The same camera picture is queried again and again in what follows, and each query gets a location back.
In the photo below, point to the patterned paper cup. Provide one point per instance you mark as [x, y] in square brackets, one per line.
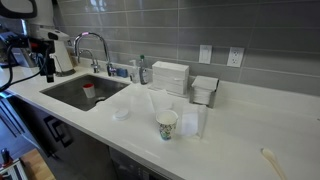
[167, 120]

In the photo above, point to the blue sponge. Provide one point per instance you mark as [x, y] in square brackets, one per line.
[122, 72]

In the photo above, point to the tall chrome kitchen faucet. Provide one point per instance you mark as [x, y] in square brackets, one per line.
[111, 71]

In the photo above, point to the stainless steel sink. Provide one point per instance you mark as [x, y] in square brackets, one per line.
[72, 92]

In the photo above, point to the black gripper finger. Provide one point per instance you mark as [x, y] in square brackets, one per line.
[50, 71]

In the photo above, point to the white napkin on counter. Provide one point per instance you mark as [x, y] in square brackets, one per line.
[161, 100]

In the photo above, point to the white light switch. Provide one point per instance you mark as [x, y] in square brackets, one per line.
[205, 54]

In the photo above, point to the wooden spoon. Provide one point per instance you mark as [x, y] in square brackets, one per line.
[271, 158]

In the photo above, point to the dark cabinet with handle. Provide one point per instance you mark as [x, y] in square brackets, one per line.
[70, 153]

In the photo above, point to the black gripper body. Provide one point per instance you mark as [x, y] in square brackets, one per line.
[42, 50]

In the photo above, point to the white plastic cup lid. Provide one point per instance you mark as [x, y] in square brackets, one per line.
[121, 114]

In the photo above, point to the paper towel roll on stand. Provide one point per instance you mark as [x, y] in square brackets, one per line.
[63, 65]

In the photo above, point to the white cup with red interior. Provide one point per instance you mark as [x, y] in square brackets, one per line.
[89, 90]

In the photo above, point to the white paper towel box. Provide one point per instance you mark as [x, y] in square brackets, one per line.
[170, 76]

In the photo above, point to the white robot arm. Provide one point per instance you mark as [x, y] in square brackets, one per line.
[42, 38]

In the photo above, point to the small chrome water tap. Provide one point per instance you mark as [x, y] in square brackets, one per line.
[91, 61]

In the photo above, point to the white wall outlet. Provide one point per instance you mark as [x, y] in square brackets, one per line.
[235, 56]

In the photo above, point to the clear soap dispenser bottle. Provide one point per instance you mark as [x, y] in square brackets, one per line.
[134, 74]

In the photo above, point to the dishwasher front panel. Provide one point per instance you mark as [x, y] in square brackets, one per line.
[128, 169]

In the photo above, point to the green cap dish soap bottle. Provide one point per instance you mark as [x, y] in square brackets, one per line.
[142, 71]

